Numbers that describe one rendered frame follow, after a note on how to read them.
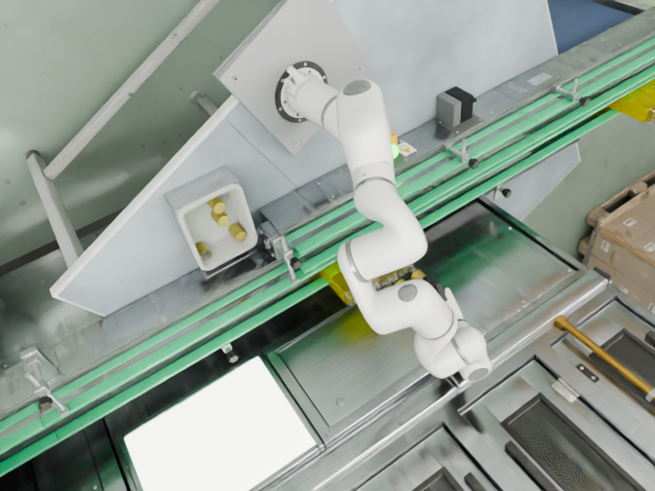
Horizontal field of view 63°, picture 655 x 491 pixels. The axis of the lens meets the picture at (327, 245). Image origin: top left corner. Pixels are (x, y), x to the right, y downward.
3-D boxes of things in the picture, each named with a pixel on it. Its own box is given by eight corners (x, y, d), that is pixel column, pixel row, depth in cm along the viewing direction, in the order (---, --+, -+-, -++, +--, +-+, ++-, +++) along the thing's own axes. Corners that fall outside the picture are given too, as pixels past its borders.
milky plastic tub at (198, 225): (191, 255, 147) (203, 274, 142) (162, 195, 131) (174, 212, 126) (246, 227, 152) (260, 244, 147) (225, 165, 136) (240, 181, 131)
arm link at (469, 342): (446, 364, 116) (485, 342, 114) (428, 327, 123) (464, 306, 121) (471, 389, 126) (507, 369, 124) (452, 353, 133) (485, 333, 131)
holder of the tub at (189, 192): (197, 266, 151) (208, 283, 146) (163, 193, 132) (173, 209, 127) (250, 239, 156) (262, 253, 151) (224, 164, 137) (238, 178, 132)
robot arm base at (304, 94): (263, 90, 127) (298, 112, 117) (296, 48, 126) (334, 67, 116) (299, 126, 139) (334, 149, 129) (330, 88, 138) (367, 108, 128)
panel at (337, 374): (120, 440, 140) (165, 561, 119) (116, 435, 138) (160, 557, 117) (393, 276, 167) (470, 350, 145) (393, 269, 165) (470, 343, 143)
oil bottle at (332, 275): (310, 265, 158) (351, 311, 144) (307, 252, 154) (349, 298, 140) (327, 256, 159) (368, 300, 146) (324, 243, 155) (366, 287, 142)
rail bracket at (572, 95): (548, 93, 175) (582, 108, 166) (552, 72, 169) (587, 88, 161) (556, 88, 176) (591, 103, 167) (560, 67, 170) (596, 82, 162)
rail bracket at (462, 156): (439, 150, 161) (471, 171, 153) (440, 130, 156) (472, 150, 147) (449, 145, 162) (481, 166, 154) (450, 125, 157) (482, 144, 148)
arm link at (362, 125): (356, 212, 108) (336, 152, 96) (350, 138, 123) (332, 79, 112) (403, 203, 106) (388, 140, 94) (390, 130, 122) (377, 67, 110)
